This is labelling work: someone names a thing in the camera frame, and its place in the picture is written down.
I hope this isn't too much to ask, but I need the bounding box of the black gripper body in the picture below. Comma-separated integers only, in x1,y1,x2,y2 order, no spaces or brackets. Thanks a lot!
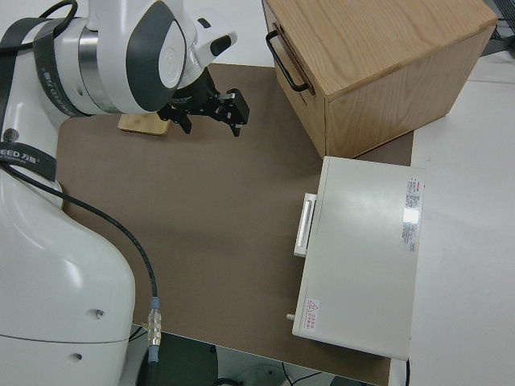
157,70,236,124

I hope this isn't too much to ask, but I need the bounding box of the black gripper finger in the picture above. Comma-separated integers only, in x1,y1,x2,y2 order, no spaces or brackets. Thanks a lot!
229,89,251,138
176,114,195,135

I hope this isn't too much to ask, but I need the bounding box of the bamboo mug rack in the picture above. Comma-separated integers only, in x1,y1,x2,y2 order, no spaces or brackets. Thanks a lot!
117,112,170,138

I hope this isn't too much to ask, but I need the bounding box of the brown table mat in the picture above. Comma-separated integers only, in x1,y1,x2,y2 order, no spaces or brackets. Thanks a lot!
54,63,415,386

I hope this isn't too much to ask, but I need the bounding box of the light wooden drawer box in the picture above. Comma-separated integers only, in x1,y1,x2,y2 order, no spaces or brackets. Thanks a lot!
261,0,498,160

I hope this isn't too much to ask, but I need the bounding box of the white toaster oven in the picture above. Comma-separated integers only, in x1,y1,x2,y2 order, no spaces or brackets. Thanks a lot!
286,155,426,360

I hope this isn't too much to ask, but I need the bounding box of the black metal drawer handle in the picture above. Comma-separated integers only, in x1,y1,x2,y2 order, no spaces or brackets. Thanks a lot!
265,31,311,92

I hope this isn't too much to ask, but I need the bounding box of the white oven door handle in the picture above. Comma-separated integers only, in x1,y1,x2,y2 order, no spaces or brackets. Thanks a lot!
293,192,319,258

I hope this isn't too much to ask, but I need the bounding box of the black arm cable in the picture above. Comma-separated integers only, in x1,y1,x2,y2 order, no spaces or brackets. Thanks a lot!
0,0,164,386

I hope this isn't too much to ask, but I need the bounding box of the dark pedestal base plate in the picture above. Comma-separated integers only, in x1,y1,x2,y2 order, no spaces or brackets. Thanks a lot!
136,332,219,386

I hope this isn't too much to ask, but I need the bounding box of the black wire mesh rack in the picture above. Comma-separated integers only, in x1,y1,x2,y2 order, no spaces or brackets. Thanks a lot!
482,0,515,58

